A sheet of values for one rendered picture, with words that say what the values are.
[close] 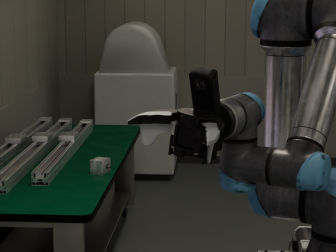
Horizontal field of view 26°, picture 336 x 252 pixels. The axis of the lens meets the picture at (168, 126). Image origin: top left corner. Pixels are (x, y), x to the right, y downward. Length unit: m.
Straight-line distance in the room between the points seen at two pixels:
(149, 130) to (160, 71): 5.39
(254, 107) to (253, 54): 5.90
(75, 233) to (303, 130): 2.39
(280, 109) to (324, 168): 0.30
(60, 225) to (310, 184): 2.43
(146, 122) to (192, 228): 4.33
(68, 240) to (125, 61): 3.21
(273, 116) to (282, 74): 0.10
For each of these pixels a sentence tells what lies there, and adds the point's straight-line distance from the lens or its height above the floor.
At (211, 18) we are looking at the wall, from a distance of 7.29.
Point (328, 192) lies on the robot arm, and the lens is 1.64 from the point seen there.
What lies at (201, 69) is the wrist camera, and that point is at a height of 1.67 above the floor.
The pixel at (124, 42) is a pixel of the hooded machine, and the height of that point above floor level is 1.29.
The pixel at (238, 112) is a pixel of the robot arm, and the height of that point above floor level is 1.58.
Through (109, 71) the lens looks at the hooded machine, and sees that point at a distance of 6.69.
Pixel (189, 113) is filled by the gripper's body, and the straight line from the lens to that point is 1.27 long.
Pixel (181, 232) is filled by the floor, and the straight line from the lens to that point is 5.46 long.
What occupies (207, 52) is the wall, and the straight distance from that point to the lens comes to 7.31.
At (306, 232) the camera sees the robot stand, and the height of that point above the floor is 1.11.
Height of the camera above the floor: 1.81
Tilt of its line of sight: 11 degrees down
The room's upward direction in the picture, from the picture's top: straight up
